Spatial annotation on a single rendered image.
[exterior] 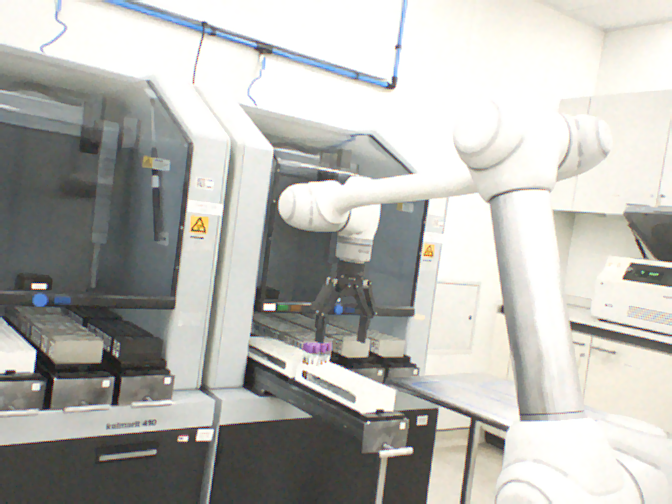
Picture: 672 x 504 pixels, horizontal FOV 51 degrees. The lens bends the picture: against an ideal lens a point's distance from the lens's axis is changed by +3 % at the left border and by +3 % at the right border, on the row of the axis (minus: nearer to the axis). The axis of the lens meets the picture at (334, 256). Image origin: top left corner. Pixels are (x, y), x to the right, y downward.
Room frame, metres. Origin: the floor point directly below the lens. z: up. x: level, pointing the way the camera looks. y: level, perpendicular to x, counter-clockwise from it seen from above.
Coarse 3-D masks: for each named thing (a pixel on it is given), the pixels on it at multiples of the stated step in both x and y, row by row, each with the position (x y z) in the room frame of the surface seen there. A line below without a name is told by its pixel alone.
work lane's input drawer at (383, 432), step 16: (256, 368) 1.93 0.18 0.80; (272, 368) 1.89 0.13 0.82; (256, 384) 1.92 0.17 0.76; (272, 384) 1.85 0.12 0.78; (288, 384) 1.79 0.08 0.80; (304, 384) 1.76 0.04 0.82; (288, 400) 1.78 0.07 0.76; (304, 400) 1.72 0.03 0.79; (320, 400) 1.67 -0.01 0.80; (320, 416) 1.66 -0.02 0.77; (336, 416) 1.61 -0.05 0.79; (352, 416) 1.57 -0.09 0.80; (368, 416) 1.54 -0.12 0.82; (384, 416) 1.57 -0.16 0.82; (400, 416) 1.59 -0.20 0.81; (352, 432) 1.56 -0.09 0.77; (368, 432) 1.53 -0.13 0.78; (384, 432) 1.56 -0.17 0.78; (400, 432) 1.59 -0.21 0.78; (368, 448) 1.54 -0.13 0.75; (384, 448) 1.55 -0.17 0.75; (400, 448) 1.54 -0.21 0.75
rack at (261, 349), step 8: (256, 344) 1.98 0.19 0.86; (264, 344) 1.98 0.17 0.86; (272, 344) 2.00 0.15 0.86; (280, 344) 2.01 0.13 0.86; (248, 352) 2.02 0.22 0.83; (256, 352) 2.03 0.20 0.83; (264, 352) 2.05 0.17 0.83; (272, 352) 1.90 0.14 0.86; (280, 352) 1.89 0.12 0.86; (288, 352) 1.91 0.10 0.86; (296, 352) 1.93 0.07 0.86; (264, 360) 1.94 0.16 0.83; (272, 360) 2.02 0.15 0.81; (280, 360) 2.03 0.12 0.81; (288, 360) 1.83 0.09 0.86; (296, 360) 1.82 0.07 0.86; (280, 368) 1.86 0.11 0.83; (288, 368) 1.83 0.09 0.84
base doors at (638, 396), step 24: (504, 336) 4.18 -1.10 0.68; (576, 336) 3.79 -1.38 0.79; (504, 360) 4.16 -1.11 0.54; (576, 360) 3.77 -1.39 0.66; (600, 360) 3.66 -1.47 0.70; (624, 360) 3.56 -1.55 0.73; (648, 360) 3.46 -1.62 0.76; (600, 384) 3.64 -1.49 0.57; (624, 384) 3.54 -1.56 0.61; (648, 384) 3.45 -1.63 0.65; (600, 408) 3.63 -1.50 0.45; (624, 408) 3.53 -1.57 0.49; (648, 408) 3.43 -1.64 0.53; (504, 432) 4.10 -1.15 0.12
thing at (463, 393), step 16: (400, 384) 1.91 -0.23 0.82; (416, 384) 1.92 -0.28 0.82; (432, 384) 1.95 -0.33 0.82; (448, 384) 1.98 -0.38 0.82; (464, 384) 2.01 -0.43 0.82; (480, 384) 2.04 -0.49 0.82; (496, 384) 2.08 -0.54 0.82; (512, 384) 2.11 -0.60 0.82; (432, 400) 1.81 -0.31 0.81; (448, 400) 1.79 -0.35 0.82; (464, 400) 1.81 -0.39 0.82; (480, 400) 1.84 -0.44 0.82; (496, 400) 1.87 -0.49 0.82; (512, 400) 1.89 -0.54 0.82; (480, 416) 1.69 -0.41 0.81; (496, 416) 1.70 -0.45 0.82; (512, 416) 1.72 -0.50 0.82; (592, 416) 1.85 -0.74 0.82; (384, 464) 1.94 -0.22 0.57; (384, 480) 1.95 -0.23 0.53; (464, 480) 2.22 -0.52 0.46; (464, 496) 2.21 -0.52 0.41
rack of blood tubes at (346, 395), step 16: (304, 368) 1.77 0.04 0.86; (320, 368) 1.76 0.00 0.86; (336, 368) 1.78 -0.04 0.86; (320, 384) 1.74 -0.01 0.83; (336, 384) 1.65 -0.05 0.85; (352, 384) 1.63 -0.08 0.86; (368, 384) 1.65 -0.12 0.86; (352, 400) 1.70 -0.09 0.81; (368, 400) 1.57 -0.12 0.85; (384, 400) 1.60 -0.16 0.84
